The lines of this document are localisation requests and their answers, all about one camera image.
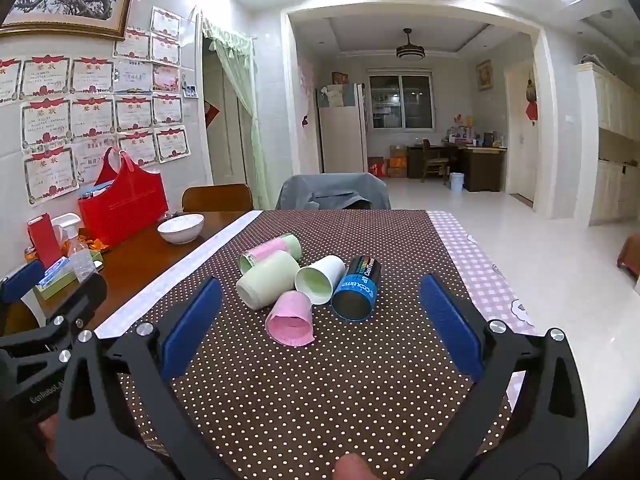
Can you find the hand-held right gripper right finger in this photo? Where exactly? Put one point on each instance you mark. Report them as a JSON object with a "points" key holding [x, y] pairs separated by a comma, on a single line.
{"points": [[450, 320]]}

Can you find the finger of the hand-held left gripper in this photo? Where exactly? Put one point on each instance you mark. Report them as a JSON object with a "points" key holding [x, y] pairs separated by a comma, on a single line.
{"points": [[20, 280], [82, 300]]}

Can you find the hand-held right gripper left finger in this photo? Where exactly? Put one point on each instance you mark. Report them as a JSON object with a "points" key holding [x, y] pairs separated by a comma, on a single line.
{"points": [[192, 325]]}

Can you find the light green cup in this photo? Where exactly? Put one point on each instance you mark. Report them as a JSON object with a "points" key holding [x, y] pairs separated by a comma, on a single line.
{"points": [[265, 285]]}

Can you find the black and blue cup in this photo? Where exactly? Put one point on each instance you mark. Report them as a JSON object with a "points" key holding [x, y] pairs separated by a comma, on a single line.
{"points": [[357, 285]]}

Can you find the pink and green cup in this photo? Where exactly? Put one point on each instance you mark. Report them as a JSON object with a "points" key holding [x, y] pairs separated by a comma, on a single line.
{"points": [[270, 250]]}

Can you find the white cup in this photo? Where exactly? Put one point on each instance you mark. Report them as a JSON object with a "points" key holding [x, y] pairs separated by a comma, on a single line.
{"points": [[325, 267]]}

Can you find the person's right hand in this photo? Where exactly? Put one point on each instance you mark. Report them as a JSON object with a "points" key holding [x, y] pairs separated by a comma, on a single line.
{"points": [[356, 469]]}

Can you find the green tissue box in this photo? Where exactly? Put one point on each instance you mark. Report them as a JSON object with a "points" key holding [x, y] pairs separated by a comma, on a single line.
{"points": [[57, 282]]}

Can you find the clear spray bottle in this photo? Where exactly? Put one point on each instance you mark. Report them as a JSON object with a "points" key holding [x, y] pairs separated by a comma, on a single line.
{"points": [[77, 257]]}

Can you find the red box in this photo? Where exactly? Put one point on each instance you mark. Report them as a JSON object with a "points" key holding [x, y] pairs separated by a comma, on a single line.
{"points": [[44, 242]]}

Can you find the orange snack wrappers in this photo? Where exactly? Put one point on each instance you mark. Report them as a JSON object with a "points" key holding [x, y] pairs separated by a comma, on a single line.
{"points": [[95, 244]]}

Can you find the pink checked tablecloth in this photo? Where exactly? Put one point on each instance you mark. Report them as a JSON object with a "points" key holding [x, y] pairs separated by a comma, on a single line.
{"points": [[480, 265]]}

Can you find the white ceramic bowl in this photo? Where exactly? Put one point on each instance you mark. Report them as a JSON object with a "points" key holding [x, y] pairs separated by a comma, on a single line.
{"points": [[181, 228]]}

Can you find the red tote bag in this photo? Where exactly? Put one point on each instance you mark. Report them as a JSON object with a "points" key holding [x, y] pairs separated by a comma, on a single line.
{"points": [[125, 210]]}

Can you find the brown polka dot tablecloth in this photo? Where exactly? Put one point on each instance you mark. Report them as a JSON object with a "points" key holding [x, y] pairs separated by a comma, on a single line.
{"points": [[300, 395]]}

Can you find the white trash bin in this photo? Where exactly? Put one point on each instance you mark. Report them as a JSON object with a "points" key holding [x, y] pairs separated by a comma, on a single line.
{"points": [[456, 181]]}

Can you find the dark wooden desk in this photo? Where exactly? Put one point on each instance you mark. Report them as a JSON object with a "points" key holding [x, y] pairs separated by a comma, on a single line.
{"points": [[482, 167]]}

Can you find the wooden desk chair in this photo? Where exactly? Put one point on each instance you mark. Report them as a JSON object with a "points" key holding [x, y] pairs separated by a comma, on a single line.
{"points": [[434, 162]]}

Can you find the stack of cardboard boxes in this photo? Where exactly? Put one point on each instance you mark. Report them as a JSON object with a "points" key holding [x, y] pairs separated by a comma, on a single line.
{"points": [[395, 162]]}

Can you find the white door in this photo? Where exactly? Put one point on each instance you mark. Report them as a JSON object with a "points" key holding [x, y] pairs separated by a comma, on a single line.
{"points": [[520, 160]]}

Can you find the grey jacket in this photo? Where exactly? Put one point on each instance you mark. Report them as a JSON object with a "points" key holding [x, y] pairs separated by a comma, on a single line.
{"points": [[332, 190]]}

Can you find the reddish brown furniture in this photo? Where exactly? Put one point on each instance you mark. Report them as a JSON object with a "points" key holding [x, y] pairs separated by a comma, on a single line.
{"points": [[630, 257]]}

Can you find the green lace curtain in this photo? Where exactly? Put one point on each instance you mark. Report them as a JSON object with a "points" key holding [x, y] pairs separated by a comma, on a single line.
{"points": [[250, 125]]}

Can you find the white refrigerator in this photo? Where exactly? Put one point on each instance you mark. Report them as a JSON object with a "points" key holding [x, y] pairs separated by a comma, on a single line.
{"points": [[342, 135]]}

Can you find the window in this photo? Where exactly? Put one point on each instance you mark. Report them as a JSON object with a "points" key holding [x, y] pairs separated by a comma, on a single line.
{"points": [[400, 102]]}

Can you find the red door ornament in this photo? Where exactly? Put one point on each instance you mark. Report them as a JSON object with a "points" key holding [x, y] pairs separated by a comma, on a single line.
{"points": [[531, 111]]}

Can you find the cream cabinet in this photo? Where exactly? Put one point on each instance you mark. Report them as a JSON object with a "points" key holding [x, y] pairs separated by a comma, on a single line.
{"points": [[612, 125]]}

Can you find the box on refrigerator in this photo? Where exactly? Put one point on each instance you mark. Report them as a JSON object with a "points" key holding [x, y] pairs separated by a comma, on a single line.
{"points": [[340, 78]]}

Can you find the ceiling fan lamp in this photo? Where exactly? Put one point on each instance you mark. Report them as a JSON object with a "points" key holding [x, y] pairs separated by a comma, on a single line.
{"points": [[410, 51]]}

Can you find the wall of award certificates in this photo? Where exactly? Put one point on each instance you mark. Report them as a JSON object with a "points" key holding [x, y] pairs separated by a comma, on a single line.
{"points": [[95, 110]]}

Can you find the small photo on wall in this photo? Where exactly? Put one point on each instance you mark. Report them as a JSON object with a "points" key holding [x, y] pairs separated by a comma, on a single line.
{"points": [[190, 91]]}

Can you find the small framed wall picture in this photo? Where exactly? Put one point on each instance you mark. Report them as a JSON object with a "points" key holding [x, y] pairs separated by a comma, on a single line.
{"points": [[483, 75]]}

